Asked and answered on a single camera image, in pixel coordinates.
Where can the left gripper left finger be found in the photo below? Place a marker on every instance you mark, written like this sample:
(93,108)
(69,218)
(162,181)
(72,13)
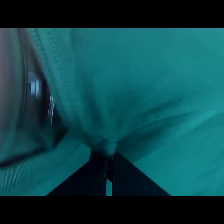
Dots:
(86,181)

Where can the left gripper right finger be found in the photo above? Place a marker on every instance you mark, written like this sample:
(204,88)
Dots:
(133,181)

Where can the teal garment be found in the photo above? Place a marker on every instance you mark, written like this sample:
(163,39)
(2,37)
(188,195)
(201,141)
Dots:
(140,93)

